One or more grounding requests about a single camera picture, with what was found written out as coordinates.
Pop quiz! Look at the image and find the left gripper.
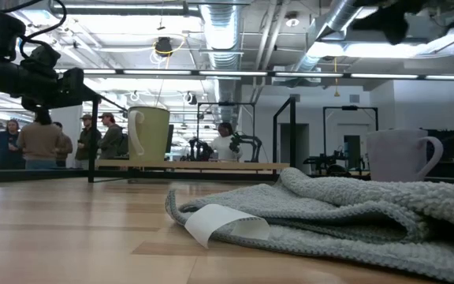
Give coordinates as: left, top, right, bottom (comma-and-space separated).
20, 67, 85, 112

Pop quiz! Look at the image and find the yellow-green mug white handle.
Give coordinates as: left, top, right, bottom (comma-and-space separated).
127, 106, 171, 163

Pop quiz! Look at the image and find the lavender mug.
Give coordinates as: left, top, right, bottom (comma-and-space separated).
365, 129, 445, 183

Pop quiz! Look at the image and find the wooden shelf board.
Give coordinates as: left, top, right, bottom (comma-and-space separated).
95, 159, 291, 172

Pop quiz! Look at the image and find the person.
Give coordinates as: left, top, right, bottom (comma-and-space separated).
97, 112, 125, 161
52, 121, 74, 169
16, 108, 63, 170
74, 114, 102, 170
210, 121, 244, 162
0, 119, 26, 170

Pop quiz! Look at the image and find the black monitor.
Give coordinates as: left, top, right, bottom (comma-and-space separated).
165, 123, 175, 155

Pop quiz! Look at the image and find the ceiling light strip row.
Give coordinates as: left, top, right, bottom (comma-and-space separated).
53, 68, 454, 81

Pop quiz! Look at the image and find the grey knitted towel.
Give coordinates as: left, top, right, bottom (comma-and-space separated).
165, 166, 454, 284

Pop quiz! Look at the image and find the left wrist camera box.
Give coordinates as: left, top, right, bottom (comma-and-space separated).
20, 45, 61, 72

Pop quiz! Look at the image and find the black metal shelf frame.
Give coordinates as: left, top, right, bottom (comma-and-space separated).
87, 84, 297, 185

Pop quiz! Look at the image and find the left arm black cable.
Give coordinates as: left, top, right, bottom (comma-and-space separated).
0, 0, 69, 60

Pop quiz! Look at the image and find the black table edge rail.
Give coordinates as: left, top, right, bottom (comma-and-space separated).
0, 167, 454, 187

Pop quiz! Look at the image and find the black ceiling cable reel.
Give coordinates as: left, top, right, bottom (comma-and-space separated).
154, 35, 175, 57

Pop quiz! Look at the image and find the large silver ceiling duct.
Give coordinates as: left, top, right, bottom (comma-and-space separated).
198, 0, 244, 123

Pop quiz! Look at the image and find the hanging yellow cord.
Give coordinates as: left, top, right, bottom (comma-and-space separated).
332, 57, 341, 98

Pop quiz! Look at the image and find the slanted silver ceiling duct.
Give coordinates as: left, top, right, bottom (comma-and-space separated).
292, 0, 364, 74

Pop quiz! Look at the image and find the background black metal frame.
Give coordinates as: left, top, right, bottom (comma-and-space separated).
322, 105, 380, 169

